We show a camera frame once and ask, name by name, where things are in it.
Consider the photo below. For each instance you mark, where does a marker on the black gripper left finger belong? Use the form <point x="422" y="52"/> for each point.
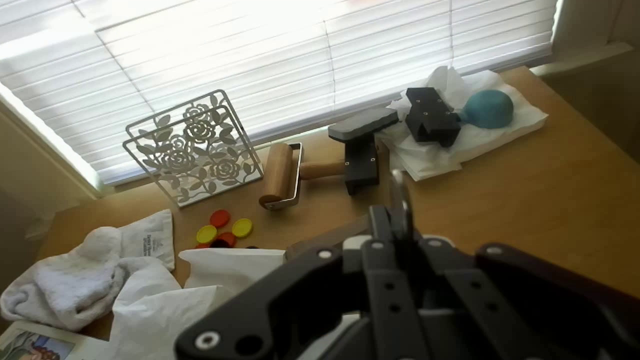
<point x="291" y="308"/>

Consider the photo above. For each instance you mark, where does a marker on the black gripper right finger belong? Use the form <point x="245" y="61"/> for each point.
<point x="507" y="304"/>

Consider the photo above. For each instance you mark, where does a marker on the silver spoon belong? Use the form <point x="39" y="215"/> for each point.
<point x="400" y="200"/>

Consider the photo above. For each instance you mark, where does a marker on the wooden roller tool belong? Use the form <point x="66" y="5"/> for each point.
<point x="285" y="173"/>

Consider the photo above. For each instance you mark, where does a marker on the black plastic block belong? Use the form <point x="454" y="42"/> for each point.
<point x="430" y="118"/>

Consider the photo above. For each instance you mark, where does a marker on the blue ball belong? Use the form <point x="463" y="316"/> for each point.
<point x="489" y="109"/>

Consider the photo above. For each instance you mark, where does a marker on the white metal floral napkin holder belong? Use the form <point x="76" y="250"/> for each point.
<point x="194" y="151"/>

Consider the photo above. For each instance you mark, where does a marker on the white cloth pile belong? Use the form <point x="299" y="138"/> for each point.
<point x="128" y="273"/>

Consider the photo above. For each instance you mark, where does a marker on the white window blinds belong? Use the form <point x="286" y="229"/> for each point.
<point x="86" y="68"/>

